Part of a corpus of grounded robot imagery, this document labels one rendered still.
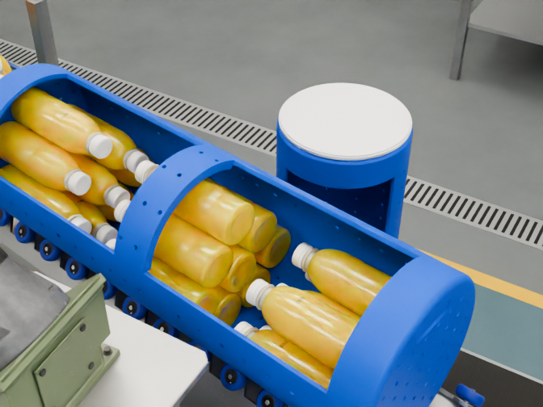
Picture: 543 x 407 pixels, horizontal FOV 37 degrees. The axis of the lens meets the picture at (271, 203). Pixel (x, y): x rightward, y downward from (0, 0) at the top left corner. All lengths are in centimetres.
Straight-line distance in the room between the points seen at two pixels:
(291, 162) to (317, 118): 11
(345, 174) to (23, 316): 85
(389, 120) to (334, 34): 255
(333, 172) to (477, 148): 192
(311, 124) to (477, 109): 212
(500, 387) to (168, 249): 136
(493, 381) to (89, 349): 156
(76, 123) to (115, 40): 281
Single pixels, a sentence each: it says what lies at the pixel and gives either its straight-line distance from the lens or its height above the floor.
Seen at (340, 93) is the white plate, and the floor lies 104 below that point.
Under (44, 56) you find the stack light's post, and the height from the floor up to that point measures 95.
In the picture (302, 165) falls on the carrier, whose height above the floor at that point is 99.
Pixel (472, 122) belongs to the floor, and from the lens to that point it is 363.
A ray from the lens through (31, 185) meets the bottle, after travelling 147.
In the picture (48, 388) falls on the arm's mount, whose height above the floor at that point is 122.
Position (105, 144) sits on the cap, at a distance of 140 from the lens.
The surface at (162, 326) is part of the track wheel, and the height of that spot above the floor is 97.
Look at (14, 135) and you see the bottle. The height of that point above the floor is 115.
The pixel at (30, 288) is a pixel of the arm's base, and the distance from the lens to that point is 95.
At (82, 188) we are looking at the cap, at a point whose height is 111.
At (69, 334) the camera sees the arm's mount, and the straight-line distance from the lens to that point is 96.
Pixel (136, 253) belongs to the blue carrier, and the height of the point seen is 115.
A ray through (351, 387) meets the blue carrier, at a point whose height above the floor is 115.
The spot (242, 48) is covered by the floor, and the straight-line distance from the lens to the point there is 408.
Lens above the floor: 197
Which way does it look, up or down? 40 degrees down
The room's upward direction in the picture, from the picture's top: straight up
